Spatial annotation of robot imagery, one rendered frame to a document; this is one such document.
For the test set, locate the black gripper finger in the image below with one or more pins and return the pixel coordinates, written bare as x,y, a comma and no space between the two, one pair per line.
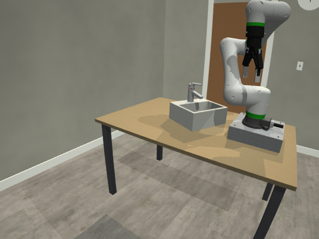
245,63
258,63

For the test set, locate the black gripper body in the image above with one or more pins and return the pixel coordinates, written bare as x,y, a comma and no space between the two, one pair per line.
254,43

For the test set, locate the grey mixer tap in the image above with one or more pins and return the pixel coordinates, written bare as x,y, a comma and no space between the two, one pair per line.
192,92

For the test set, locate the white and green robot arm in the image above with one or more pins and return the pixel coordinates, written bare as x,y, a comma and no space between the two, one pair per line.
263,18

